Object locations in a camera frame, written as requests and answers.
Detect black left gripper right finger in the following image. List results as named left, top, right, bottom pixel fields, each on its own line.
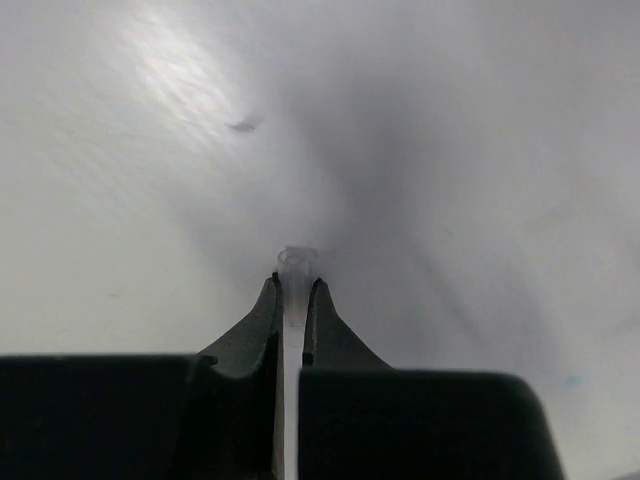
left=298, top=280, right=564, bottom=479

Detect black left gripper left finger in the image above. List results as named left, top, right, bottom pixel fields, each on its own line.
left=1, top=277, right=281, bottom=479

